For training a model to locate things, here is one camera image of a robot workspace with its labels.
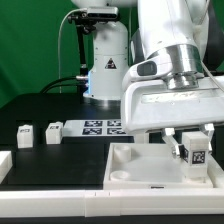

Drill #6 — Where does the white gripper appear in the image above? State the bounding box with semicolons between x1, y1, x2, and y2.
121;54;224;159

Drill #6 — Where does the white square table top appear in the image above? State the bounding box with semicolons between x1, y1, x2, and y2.
103;143;224;190

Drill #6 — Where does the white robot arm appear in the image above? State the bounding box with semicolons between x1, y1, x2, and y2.
71;0;224;157

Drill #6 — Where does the white U-shaped obstacle fence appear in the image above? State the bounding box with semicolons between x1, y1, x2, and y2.
0;147;224;219

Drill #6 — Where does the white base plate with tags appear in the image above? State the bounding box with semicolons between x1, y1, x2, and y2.
63;119;126;137

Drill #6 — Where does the grey camera cable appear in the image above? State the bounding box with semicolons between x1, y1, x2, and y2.
57;9;81;94

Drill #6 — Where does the black cable bundle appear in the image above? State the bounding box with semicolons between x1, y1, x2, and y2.
39;77;88;94

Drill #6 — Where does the black camera on stand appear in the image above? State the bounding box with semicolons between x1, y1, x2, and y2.
68;6;120;92

